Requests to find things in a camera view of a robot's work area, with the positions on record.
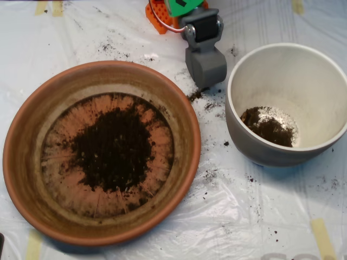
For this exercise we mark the grey gripper black servo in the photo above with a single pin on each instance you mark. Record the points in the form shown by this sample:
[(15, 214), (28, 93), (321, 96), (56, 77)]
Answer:
[(206, 81)]

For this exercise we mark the dark soil pile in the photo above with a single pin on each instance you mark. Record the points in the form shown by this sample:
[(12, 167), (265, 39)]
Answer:
[(114, 149)]

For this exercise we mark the small spilled soil clump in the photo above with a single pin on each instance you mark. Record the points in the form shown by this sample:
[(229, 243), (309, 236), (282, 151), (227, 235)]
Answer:
[(196, 93)]

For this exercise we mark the white ceramic pot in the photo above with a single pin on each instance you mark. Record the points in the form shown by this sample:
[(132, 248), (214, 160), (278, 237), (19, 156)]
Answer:
[(284, 75)]

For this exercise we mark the dark soil in pot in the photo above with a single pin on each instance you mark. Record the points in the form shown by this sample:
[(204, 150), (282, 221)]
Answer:
[(271, 130)]

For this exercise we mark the terracotta saucer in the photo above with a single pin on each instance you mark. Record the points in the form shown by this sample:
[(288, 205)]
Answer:
[(27, 162)]

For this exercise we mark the beige masking tape strip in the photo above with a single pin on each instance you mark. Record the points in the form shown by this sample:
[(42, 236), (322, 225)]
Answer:
[(33, 246), (40, 7), (57, 8), (297, 6), (322, 238)]

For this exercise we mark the clear plastic cover sheet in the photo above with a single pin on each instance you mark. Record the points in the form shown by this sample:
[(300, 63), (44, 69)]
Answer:
[(244, 211)]

